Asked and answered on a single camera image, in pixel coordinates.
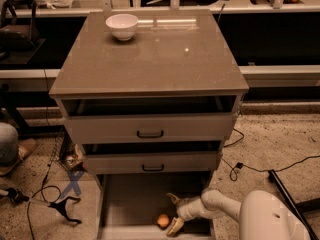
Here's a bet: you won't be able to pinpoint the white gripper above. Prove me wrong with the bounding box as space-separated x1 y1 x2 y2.
166 193 202 237

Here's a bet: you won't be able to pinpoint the middle grey drawer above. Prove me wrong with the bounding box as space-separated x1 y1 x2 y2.
83 140 222 174

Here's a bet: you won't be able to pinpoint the grey drawer cabinet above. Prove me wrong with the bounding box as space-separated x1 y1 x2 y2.
50 10 248 229

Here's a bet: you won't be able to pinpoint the tan shoe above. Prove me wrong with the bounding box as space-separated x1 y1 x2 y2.
0 139 37 176

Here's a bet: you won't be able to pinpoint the black metal stand leg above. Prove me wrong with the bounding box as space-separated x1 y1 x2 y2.
268 170 320 240

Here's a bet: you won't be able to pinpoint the orange fruit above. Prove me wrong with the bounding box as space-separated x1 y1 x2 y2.
157 214 170 229

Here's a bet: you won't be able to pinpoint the grey drawer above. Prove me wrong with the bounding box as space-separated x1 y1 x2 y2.
97 172 215 240
61 95 238 145
83 140 222 174

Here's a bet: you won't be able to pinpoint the black floor cable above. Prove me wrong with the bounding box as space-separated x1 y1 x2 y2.
221 128 320 182

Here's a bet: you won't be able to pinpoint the black reacher grabber tool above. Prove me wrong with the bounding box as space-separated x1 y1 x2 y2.
0 188 82 224

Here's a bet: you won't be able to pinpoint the top grey drawer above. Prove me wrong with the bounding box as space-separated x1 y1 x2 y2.
61 95 238 145

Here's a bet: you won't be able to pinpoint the bottom grey drawer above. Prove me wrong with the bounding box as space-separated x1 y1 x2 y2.
97 172 215 240

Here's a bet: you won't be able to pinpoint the dark bag with handle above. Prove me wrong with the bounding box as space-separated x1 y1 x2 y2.
0 0 39 51

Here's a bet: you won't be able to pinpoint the blue tape cross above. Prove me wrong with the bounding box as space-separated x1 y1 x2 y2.
59 171 84 199

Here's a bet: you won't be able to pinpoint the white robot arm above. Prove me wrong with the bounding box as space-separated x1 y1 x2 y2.
167 188 311 240

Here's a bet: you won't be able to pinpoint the white ceramic bowl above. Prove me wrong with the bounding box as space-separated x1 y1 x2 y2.
105 14 138 41

